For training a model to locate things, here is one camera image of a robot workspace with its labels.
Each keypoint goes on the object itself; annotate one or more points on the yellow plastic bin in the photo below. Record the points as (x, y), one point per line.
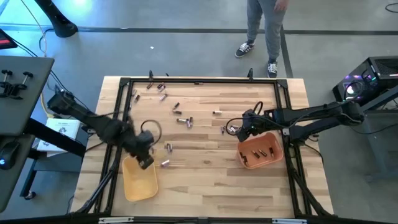
(140, 186)

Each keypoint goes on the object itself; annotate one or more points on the white printed box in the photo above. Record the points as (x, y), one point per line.
(62, 130)

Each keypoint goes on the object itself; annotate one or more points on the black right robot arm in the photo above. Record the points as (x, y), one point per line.
(311, 116)

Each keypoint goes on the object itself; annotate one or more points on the small white bracket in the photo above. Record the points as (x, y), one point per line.
(285, 131)

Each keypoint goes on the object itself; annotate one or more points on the black clamp mount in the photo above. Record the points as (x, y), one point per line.
(12, 87)

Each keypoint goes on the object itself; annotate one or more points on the black table clamp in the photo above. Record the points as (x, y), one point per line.
(250, 74)
(150, 74)

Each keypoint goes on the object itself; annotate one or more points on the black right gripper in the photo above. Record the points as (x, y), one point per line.
(250, 124)

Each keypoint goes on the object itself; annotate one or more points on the grey side desk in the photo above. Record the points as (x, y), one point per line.
(18, 109)

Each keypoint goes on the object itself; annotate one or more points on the black computer mouse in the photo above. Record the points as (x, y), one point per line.
(7, 154)

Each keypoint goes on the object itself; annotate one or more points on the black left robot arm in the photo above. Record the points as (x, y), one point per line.
(93, 121)

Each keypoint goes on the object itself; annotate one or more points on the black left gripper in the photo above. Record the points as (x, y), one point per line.
(143, 141)

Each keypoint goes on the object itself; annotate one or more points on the black pedestal stand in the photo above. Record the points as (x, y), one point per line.
(59, 21)

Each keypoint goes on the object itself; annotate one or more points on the person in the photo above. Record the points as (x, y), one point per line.
(264, 28)

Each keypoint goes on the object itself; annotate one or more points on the white frame bracket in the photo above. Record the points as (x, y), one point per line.
(289, 221)
(115, 220)

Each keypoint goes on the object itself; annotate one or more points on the black computer tower with lights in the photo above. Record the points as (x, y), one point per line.
(373, 77)

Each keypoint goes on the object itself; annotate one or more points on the orange plastic bin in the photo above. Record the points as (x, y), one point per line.
(264, 161)

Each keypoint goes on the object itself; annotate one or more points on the black device with red screen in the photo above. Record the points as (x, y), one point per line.
(6, 39)

